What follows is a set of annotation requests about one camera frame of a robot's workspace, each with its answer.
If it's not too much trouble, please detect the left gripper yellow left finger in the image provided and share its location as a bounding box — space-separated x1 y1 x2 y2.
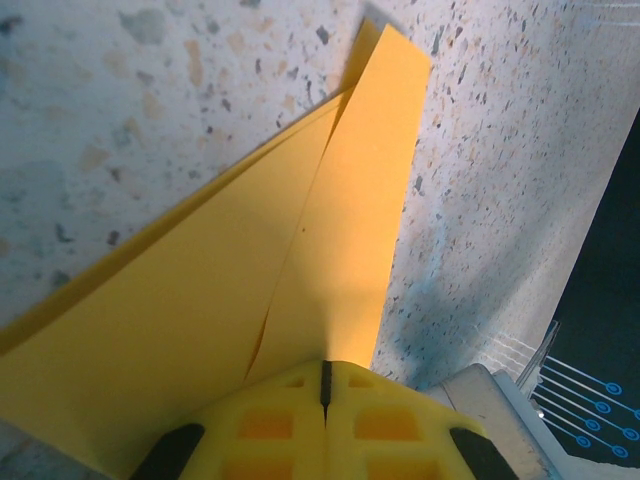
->
131 358 327 480

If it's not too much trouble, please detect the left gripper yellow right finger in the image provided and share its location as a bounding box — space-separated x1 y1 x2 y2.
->
324 358 522 480

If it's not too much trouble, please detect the yellow paper sheet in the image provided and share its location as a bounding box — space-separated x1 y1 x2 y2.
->
0 17 434 480

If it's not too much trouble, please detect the aluminium side rail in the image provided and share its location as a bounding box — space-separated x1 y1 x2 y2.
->
429 363 569 480

